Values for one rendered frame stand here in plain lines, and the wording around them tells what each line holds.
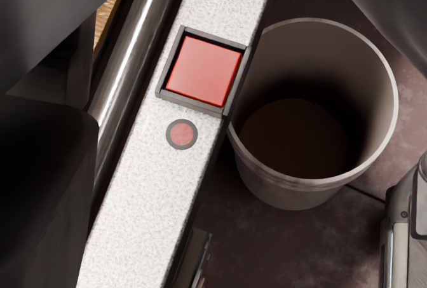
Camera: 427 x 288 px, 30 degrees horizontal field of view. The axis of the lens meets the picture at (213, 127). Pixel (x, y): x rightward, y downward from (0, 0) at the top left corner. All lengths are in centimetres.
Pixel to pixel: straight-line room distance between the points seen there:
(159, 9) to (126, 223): 22
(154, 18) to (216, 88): 10
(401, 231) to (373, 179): 28
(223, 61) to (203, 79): 3
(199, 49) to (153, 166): 12
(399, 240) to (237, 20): 75
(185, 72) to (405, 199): 78
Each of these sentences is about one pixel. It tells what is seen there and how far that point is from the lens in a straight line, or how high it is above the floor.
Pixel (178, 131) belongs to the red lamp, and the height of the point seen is 92.
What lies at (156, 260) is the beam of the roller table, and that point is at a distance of 76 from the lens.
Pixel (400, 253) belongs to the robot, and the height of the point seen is 24.
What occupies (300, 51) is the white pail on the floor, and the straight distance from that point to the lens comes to 154.
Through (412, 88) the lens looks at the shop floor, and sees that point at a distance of 181.
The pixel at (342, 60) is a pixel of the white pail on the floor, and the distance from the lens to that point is 152.
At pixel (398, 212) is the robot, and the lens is 148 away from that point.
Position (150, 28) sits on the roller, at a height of 92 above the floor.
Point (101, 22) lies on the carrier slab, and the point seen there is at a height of 94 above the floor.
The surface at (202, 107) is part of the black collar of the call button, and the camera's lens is 77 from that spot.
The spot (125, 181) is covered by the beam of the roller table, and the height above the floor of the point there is 91.
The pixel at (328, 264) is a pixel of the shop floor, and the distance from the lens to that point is 169.
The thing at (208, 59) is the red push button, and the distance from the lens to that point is 79.
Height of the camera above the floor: 166
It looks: 73 degrees down
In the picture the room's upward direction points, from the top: 3 degrees counter-clockwise
